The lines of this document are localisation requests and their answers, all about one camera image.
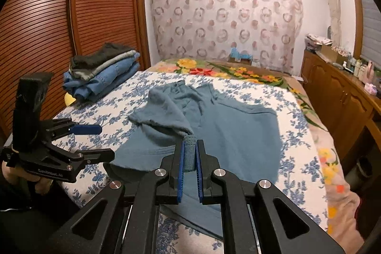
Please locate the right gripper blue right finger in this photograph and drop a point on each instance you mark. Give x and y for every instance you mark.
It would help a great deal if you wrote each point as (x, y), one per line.
(204, 171)

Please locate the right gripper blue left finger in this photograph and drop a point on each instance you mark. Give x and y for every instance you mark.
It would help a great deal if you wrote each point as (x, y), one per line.
(177, 173)

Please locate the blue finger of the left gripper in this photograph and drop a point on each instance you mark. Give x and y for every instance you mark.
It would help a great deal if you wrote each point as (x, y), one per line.
(86, 130)
(95, 156)

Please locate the teal blue shorts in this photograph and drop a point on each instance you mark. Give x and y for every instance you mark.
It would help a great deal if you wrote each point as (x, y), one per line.
(244, 138)

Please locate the person's left hand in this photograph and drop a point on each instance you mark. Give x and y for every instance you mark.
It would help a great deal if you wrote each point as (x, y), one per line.
(14, 175)

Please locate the blue folded denim jeans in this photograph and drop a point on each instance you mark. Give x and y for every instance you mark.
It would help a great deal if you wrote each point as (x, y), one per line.
(102, 83)

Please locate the grey folded pants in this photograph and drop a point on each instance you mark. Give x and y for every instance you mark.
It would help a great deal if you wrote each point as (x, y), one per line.
(88, 74)

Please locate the black folded pants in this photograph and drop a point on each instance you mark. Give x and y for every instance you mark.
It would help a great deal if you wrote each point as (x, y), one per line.
(107, 52)

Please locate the cardboard box with blue cloth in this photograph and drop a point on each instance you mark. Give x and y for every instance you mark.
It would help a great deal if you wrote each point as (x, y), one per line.
(240, 57)

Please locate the pink circle patterned curtain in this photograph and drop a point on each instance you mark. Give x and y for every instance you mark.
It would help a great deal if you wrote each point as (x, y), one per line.
(208, 29)

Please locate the brown louvered wooden wardrobe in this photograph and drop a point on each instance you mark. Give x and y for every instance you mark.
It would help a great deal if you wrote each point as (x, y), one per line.
(43, 35)

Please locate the stack of folded papers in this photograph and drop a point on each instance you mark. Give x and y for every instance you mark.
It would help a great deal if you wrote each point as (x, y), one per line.
(315, 42)

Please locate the open cardboard box on cabinet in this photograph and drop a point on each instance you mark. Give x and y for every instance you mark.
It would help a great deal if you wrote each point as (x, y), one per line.
(332, 55)

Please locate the brown wooden side cabinet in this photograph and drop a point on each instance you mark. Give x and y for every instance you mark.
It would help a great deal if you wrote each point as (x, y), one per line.
(350, 114)

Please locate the colourful flower blanket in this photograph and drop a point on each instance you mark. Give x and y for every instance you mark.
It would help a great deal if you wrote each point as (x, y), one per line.
(310, 171)

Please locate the small pink box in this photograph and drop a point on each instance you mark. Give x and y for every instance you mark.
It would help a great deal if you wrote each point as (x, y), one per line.
(370, 89)

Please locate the pink bottle on cabinet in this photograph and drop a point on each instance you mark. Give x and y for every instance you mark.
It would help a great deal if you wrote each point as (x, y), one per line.
(368, 73)

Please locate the grey window roller blind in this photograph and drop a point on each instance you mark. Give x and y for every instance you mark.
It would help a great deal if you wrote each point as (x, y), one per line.
(371, 42)

